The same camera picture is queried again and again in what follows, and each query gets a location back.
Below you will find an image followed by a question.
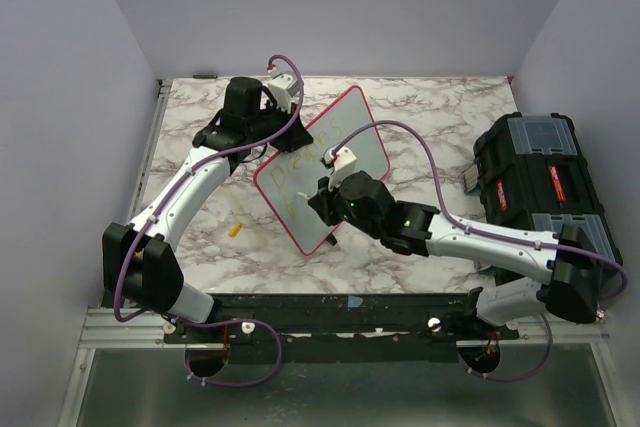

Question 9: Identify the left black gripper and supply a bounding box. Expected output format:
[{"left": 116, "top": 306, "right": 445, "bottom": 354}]
[{"left": 248, "top": 99, "right": 313, "bottom": 154}]

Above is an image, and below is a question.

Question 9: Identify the pink framed whiteboard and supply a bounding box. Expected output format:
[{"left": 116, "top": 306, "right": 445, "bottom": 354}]
[{"left": 254, "top": 85, "right": 374, "bottom": 256}]

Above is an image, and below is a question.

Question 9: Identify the yellow marker cap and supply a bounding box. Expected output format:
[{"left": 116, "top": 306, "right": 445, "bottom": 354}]
[{"left": 228, "top": 222, "right": 243, "bottom": 238}]

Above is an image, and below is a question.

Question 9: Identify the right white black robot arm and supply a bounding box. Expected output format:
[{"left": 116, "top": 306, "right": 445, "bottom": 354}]
[{"left": 307, "top": 171, "right": 602, "bottom": 339}]

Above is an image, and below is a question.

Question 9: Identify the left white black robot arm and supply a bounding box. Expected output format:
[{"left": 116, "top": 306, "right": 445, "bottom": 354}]
[{"left": 102, "top": 66, "right": 312, "bottom": 342}]

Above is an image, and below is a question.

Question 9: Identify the black plastic toolbox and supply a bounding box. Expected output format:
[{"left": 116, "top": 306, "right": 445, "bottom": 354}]
[{"left": 471, "top": 113, "right": 623, "bottom": 264}]

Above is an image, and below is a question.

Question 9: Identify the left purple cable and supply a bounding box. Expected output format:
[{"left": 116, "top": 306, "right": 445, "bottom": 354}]
[{"left": 112, "top": 54, "right": 305, "bottom": 388}]

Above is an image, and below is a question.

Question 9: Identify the purple cable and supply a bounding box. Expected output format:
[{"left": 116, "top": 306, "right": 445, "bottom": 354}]
[
  {"left": 329, "top": 120, "right": 630, "bottom": 383},
  {"left": 112, "top": 54, "right": 305, "bottom": 388}
]

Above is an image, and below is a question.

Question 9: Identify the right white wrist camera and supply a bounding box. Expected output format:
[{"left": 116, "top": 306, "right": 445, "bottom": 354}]
[{"left": 321, "top": 146, "right": 357, "bottom": 190}]

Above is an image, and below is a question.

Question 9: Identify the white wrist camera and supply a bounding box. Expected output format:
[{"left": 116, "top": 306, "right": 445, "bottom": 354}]
[
  {"left": 266, "top": 68, "right": 300, "bottom": 114},
  {"left": 321, "top": 146, "right": 357, "bottom": 190}
]

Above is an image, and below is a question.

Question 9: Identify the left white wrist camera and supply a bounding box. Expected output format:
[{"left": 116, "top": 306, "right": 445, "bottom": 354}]
[{"left": 266, "top": 68, "right": 300, "bottom": 114}]

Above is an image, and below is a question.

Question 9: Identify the black base frame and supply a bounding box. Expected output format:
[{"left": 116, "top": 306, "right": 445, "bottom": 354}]
[{"left": 161, "top": 294, "right": 518, "bottom": 367}]

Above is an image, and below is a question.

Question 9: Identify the aluminium rail frame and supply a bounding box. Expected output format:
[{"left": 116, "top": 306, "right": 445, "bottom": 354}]
[{"left": 54, "top": 79, "right": 174, "bottom": 427}]

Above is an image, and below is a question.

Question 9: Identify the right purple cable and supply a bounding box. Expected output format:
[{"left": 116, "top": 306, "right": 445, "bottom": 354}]
[{"left": 329, "top": 120, "right": 630, "bottom": 383}]

